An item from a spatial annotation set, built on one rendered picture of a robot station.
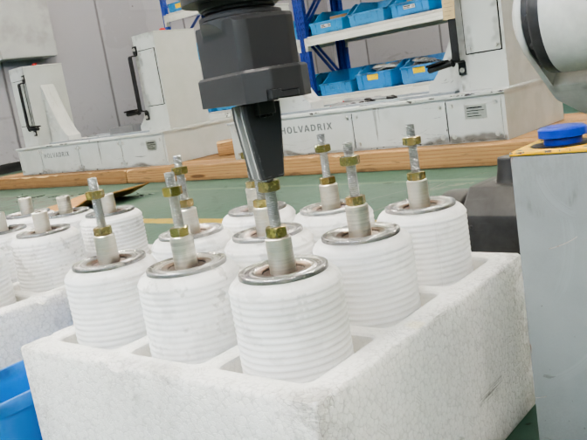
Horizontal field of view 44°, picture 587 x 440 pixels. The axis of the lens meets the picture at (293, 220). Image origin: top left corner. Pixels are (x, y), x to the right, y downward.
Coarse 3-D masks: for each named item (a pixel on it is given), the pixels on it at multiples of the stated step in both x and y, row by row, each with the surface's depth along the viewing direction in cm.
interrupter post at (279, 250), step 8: (272, 240) 58; (280, 240) 58; (288, 240) 59; (272, 248) 58; (280, 248) 58; (288, 248) 59; (272, 256) 59; (280, 256) 58; (288, 256) 59; (272, 264) 59; (280, 264) 59; (288, 264) 59; (272, 272) 59; (280, 272) 59; (288, 272) 59
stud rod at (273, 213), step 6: (270, 180) 58; (270, 192) 58; (270, 198) 58; (276, 198) 58; (270, 204) 58; (276, 204) 58; (270, 210) 58; (276, 210) 58; (270, 216) 58; (276, 216) 58; (270, 222) 59; (276, 222) 58
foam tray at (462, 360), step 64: (512, 256) 79; (448, 320) 66; (512, 320) 77; (64, 384) 71; (128, 384) 64; (192, 384) 58; (256, 384) 56; (320, 384) 54; (384, 384) 57; (448, 384) 66; (512, 384) 77
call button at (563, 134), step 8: (544, 128) 62; (552, 128) 61; (560, 128) 60; (568, 128) 60; (576, 128) 60; (584, 128) 61; (544, 136) 61; (552, 136) 61; (560, 136) 60; (568, 136) 60; (576, 136) 61; (544, 144) 62; (552, 144) 61; (560, 144) 61
